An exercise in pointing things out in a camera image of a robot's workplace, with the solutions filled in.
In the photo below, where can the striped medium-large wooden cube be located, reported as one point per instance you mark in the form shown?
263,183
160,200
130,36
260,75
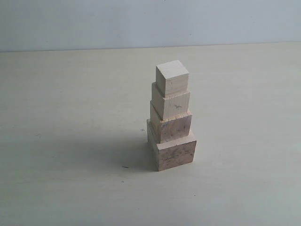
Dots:
171,128

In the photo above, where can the medium pale wooden cube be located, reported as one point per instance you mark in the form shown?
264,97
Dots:
170,106

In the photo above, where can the smallest wooden cube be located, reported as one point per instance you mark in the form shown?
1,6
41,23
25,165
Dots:
171,77

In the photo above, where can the largest wooden cube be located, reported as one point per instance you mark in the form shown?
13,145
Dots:
172,153

